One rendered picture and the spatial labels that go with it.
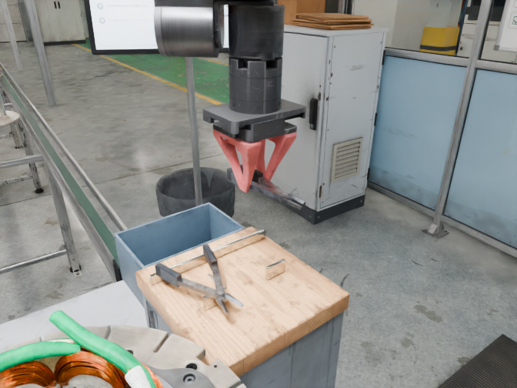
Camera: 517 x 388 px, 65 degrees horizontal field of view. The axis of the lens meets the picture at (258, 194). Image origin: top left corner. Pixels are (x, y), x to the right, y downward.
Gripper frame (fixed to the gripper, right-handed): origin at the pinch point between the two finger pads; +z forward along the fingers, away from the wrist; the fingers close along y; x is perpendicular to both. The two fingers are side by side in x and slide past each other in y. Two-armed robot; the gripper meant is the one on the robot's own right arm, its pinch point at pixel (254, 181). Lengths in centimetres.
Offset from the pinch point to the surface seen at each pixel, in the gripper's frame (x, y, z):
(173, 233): -18.0, 2.8, 15.7
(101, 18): -83, -13, -13
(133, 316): -31, 7, 41
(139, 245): -18.1, 8.7, 15.6
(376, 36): -121, -184, 4
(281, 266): 4.4, -1.1, 10.6
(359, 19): -124, -171, -5
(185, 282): 1.2, 10.7, 9.5
